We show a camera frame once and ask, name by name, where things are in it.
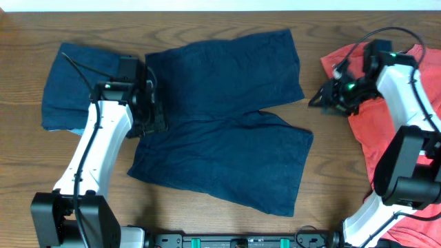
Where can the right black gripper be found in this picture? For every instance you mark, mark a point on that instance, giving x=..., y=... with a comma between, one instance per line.
x=330, y=98

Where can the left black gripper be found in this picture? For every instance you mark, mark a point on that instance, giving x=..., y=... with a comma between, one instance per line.
x=156, y=115

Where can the navy blue shorts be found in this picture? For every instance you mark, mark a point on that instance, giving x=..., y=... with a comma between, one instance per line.
x=65, y=100
x=222, y=140

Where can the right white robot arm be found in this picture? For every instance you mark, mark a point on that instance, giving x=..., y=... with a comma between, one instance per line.
x=407, y=176

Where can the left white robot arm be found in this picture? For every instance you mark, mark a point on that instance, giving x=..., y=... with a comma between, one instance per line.
x=76, y=213

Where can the red t-shirt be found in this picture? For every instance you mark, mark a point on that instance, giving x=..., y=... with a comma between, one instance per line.
x=373, y=128

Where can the folded navy blue shorts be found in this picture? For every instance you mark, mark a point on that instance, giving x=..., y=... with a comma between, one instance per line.
x=65, y=100

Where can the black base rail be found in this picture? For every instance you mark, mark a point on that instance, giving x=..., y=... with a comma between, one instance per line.
x=307, y=239

